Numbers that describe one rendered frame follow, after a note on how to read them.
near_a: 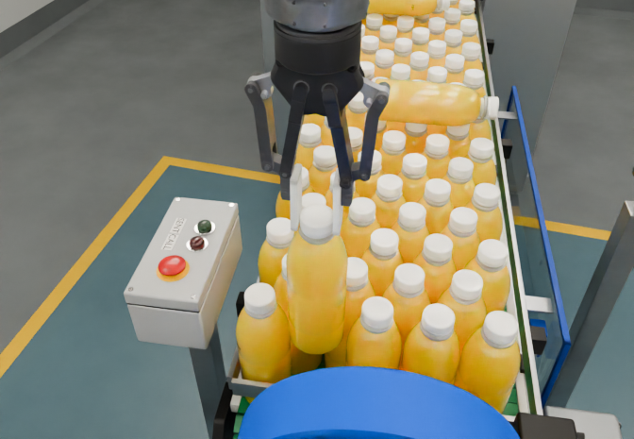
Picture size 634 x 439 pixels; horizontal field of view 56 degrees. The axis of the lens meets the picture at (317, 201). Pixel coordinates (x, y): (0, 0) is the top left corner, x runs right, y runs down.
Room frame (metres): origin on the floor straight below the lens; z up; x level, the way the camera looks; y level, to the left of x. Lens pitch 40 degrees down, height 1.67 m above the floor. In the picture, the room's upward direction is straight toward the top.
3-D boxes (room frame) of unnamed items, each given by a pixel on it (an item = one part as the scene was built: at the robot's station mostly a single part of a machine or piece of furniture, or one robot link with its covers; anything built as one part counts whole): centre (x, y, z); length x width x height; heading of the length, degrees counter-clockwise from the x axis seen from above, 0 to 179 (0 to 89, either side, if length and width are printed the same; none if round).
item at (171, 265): (0.55, 0.19, 1.11); 0.04 x 0.04 x 0.01
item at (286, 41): (0.48, 0.00, 1.43); 0.08 x 0.07 x 0.09; 81
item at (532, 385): (1.19, -0.41, 0.96); 1.60 x 0.01 x 0.03; 171
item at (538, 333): (0.54, -0.32, 0.94); 0.03 x 0.02 x 0.08; 171
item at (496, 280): (0.58, -0.24, 1.00); 0.07 x 0.07 x 0.19
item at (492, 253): (0.58, -0.24, 1.10); 0.04 x 0.04 x 0.02
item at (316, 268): (0.49, 0.00, 1.14); 0.07 x 0.07 x 0.19
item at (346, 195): (0.48, -0.04, 1.30); 0.03 x 0.01 x 0.05; 81
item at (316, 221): (0.49, 0.00, 1.24); 0.04 x 0.04 x 0.02
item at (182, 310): (0.60, 0.18, 1.05); 0.20 x 0.10 x 0.10; 171
